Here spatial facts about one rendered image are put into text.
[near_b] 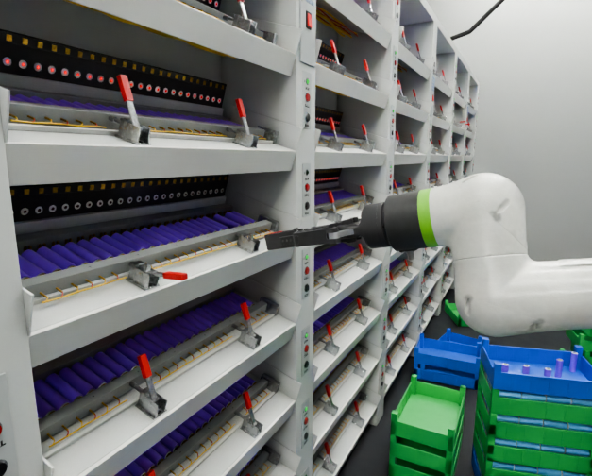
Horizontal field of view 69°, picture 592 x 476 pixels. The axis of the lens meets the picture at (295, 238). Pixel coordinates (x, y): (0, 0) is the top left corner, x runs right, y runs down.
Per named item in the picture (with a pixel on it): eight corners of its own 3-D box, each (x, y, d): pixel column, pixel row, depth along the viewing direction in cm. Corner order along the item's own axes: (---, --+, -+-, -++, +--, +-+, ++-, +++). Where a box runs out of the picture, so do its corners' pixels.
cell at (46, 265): (33, 260, 59) (63, 279, 57) (20, 263, 58) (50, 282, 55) (34, 247, 59) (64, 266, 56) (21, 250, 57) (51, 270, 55)
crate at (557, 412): (574, 390, 142) (577, 367, 141) (602, 427, 123) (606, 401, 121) (478, 380, 149) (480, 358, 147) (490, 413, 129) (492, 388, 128)
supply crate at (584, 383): (577, 367, 141) (581, 345, 139) (606, 401, 121) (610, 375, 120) (480, 358, 147) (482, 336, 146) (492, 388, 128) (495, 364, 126)
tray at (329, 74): (384, 109, 153) (397, 68, 148) (310, 83, 100) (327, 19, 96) (334, 94, 161) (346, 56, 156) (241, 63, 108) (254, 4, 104)
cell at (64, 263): (47, 257, 61) (77, 275, 59) (35, 260, 60) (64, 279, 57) (48, 245, 61) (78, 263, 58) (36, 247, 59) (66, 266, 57)
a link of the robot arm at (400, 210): (425, 182, 71) (413, 186, 63) (437, 251, 72) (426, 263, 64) (390, 189, 74) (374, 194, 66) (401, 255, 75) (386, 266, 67)
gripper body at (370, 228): (386, 250, 67) (332, 257, 72) (400, 242, 75) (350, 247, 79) (378, 203, 67) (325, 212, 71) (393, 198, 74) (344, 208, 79)
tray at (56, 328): (291, 258, 99) (302, 220, 96) (25, 371, 47) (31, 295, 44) (224, 226, 107) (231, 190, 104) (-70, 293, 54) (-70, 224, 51)
